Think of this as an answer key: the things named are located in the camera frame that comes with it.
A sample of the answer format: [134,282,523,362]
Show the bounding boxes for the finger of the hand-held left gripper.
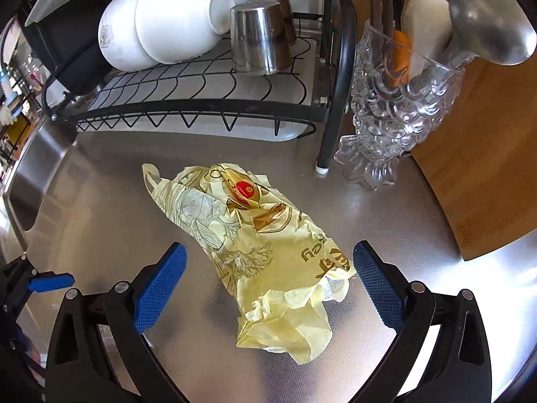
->
[6,255,75,308]

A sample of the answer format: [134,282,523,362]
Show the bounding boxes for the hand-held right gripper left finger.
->
[44,241,189,403]

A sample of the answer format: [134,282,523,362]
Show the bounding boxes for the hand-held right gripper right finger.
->
[352,240,493,403]

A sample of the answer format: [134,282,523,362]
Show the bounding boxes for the yellow printed plastic bag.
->
[142,162,358,366]

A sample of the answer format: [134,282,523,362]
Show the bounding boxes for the stainless steel sink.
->
[0,118,57,238]

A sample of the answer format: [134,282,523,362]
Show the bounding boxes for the clear glass utensil holder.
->
[334,20,467,192]

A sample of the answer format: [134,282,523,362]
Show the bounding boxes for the wooden cutting board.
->
[348,0,537,263]

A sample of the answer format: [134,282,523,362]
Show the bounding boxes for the white ceramic bowl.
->
[135,0,237,66]
[98,0,161,73]

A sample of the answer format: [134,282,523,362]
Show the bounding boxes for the stainless steel cup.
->
[247,0,297,48]
[229,2,294,76]

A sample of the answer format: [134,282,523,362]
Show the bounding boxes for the white rice spoon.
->
[400,0,454,81]

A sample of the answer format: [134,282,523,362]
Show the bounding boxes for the metal ladle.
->
[436,0,537,69]

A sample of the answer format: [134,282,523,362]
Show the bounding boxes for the black wire dish rack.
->
[17,0,358,176]

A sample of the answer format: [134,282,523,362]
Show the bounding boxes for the orange utensil handle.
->
[388,29,414,87]

